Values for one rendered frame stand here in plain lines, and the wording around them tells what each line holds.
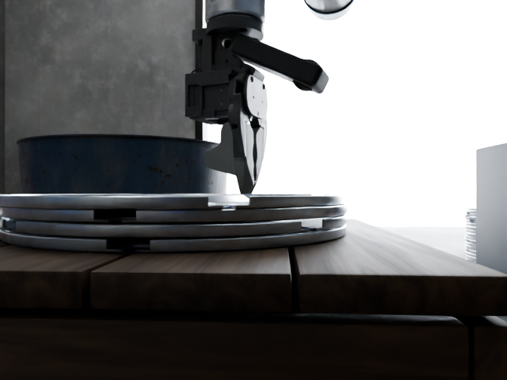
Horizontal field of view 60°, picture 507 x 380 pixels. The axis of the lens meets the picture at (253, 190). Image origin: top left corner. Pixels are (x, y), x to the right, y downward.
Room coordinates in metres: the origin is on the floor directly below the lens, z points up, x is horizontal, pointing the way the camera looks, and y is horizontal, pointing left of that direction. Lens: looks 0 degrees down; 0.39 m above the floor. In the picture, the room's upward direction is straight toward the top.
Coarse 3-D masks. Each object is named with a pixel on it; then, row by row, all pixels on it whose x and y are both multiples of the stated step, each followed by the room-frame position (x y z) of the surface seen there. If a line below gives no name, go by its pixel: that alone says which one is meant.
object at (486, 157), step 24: (504, 144) 0.57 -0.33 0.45; (480, 168) 0.64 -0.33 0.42; (504, 168) 0.57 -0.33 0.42; (480, 192) 0.64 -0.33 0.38; (504, 192) 0.57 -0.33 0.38; (480, 216) 0.64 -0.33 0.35; (504, 216) 0.57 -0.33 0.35; (480, 240) 0.64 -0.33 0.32; (504, 240) 0.57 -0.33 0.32; (480, 264) 0.64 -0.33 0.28; (504, 264) 0.57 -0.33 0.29
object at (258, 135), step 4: (252, 128) 0.55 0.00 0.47; (256, 128) 0.55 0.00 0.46; (260, 128) 0.55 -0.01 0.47; (256, 132) 0.54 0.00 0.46; (260, 132) 0.55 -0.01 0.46; (256, 136) 0.54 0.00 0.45; (260, 136) 0.55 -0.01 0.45; (256, 140) 0.54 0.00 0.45; (260, 140) 0.55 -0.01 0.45; (256, 144) 0.54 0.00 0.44; (260, 144) 0.55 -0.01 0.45; (256, 148) 0.54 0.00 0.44; (260, 148) 0.55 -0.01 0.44; (256, 152) 0.54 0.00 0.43; (260, 152) 0.55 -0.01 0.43; (256, 156) 0.54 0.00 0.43; (260, 156) 0.55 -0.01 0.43; (256, 160) 0.54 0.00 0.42; (260, 160) 0.55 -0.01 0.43; (256, 164) 0.54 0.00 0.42; (260, 164) 0.55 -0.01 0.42; (256, 168) 0.54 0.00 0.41; (260, 168) 0.55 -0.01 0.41; (256, 172) 0.54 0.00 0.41; (256, 176) 0.54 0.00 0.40; (256, 180) 0.54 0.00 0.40; (256, 184) 0.54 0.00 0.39; (252, 188) 0.53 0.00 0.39; (252, 192) 0.54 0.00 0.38
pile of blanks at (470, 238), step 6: (468, 216) 1.23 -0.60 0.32; (474, 216) 1.23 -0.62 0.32; (468, 222) 1.16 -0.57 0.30; (474, 222) 1.13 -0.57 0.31; (468, 228) 1.16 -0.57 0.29; (474, 228) 1.12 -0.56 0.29; (468, 234) 1.15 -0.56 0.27; (474, 234) 1.12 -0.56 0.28; (468, 240) 1.19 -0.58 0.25; (474, 240) 1.19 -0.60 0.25; (468, 246) 1.16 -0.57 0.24; (474, 246) 1.12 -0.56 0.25; (468, 252) 1.21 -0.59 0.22; (474, 252) 1.12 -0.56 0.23; (468, 258) 1.16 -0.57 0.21; (474, 258) 1.12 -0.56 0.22
